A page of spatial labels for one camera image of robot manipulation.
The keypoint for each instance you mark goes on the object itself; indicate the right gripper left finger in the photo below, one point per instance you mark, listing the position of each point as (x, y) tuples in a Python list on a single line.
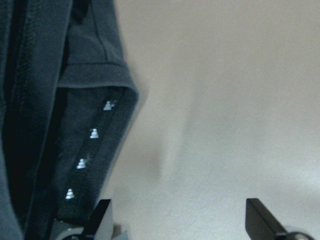
[(100, 224)]

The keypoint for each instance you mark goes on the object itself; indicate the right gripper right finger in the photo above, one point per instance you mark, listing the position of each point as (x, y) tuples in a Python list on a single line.
[(260, 224)]

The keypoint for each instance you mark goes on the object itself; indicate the black graphic t-shirt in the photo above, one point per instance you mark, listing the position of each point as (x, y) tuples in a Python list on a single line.
[(66, 100)]

